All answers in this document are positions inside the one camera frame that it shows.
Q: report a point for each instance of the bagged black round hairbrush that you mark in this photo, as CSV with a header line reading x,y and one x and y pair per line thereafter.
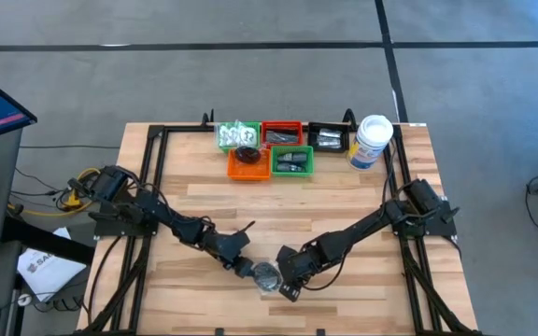
x,y
266,276
248,155

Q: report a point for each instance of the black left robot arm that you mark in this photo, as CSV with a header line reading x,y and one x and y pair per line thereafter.
x,y
157,212

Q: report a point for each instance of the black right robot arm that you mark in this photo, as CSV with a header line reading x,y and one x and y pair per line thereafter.
x,y
358,228

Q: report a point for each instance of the white printed paper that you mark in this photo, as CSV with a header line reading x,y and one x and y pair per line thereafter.
x,y
49,268

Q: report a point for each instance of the black desk foot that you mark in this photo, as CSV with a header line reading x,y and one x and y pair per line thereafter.
x,y
54,245

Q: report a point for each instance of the red plastic basket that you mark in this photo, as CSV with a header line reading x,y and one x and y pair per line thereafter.
x,y
265,126

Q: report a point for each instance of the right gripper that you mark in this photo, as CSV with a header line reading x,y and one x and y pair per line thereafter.
x,y
304,263

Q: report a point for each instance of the Lysol wipes canister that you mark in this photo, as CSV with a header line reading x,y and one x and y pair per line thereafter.
x,y
369,142

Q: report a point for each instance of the black table edge clamp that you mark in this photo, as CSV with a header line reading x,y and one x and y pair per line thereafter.
x,y
320,331
220,331

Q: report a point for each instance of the black plastic basket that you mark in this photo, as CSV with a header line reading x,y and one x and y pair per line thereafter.
x,y
312,145

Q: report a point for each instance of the black aluminium table frame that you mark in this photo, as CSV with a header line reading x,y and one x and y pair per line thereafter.
x,y
154,133

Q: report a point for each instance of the orange plastic basket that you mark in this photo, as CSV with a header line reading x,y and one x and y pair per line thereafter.
x,y
249,172

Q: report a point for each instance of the green plastic basket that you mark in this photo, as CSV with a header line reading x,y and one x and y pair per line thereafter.
x,y
238,149
292,174

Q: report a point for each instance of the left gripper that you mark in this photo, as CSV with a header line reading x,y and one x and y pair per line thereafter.
x,y
227,247

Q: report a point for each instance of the white tape roll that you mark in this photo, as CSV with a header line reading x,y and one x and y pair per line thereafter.
x,y
24,300

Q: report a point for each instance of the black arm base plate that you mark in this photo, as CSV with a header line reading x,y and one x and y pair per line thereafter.
x,y
442,228
105,228

